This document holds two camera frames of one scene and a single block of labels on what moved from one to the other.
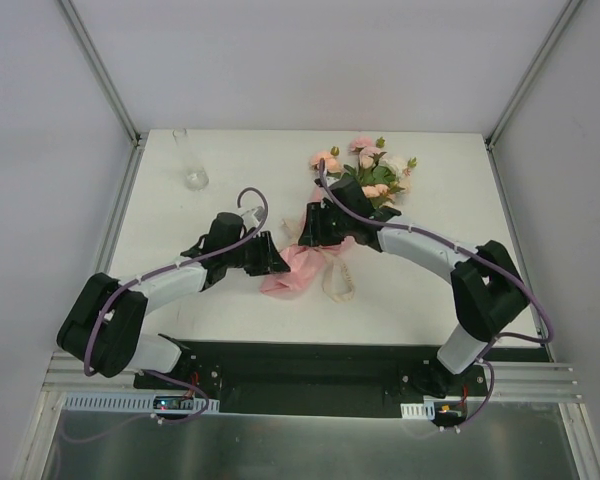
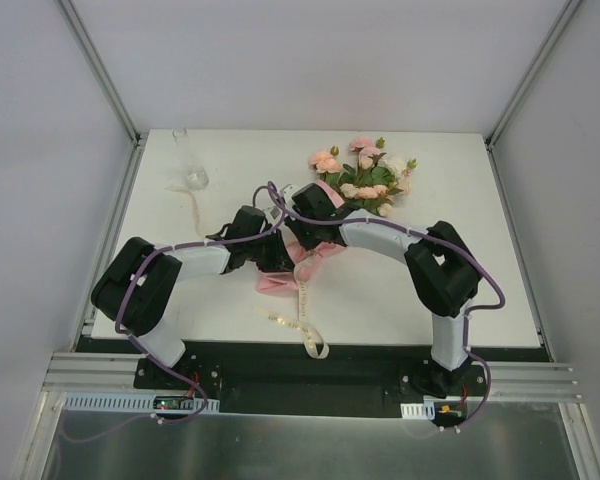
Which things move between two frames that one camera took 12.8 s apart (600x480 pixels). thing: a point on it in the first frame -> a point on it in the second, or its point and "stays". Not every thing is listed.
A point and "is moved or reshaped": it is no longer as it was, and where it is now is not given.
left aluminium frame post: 100,70 stays
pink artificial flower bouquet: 380,175 stays
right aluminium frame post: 567,13 stays
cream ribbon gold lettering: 293,232 -> 314,346
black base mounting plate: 368,378 stays
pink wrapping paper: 305,262 is moved or reshaped
